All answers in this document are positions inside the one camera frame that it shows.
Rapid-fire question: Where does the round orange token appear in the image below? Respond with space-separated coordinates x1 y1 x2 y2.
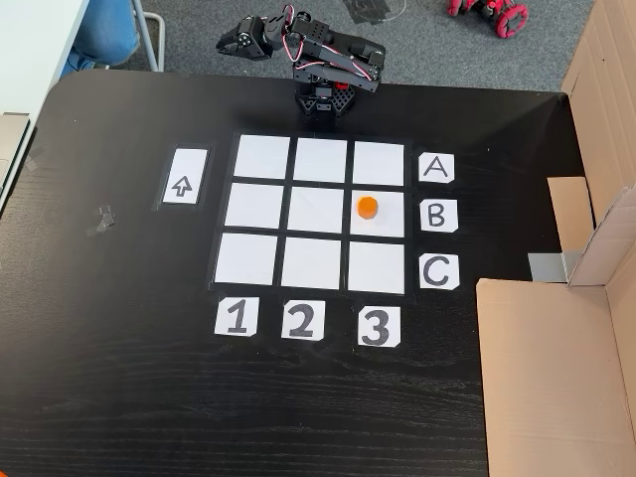
356 196 381 222

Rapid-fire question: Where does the white nine-square grid sheet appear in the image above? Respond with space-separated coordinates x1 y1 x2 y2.
207 129 414 298

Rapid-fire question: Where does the grey metal chair leg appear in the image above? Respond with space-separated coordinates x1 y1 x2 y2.
130 0 166 74

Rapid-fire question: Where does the black tape patch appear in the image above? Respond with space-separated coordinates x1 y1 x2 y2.
342 0 393 26

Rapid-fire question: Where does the person's leg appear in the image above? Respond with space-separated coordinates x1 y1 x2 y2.
66 0 141 77

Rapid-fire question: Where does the white arrow paper sheet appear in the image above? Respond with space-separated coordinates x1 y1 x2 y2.
161 147 210 206

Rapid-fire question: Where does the white desk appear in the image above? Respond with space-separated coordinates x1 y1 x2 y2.
0 0 91 216

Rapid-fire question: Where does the crumpled clear tape piece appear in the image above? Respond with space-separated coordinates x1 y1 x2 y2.
85 204 118 238

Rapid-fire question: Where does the paper sheet letter A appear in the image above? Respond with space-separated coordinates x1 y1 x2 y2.
417 152 456 185

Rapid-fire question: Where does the red black wheeled robot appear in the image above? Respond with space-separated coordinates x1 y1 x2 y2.
445 0 530 41

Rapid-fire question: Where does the paper sheet letter B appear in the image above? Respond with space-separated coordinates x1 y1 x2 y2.
419 199 460 234

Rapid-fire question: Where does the paper sheet number 1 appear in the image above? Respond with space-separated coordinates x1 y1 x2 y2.
214 296 259 338

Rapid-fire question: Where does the paper sheet number 2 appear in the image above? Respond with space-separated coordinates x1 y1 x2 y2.
280 299 327 342

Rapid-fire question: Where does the paper sheet letter C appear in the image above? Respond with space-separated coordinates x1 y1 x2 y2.
418 252 461 290

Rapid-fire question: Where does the paper sheet number 3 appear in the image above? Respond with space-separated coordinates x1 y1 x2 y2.
357 305 402 348

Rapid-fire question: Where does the grey tape strip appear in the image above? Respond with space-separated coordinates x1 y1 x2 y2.
527 250 582 282

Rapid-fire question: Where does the brown cardboard screen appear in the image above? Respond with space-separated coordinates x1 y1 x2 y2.
475 0 636 477

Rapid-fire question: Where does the white red servo cable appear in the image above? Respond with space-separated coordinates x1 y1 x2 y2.
279 5 378 81

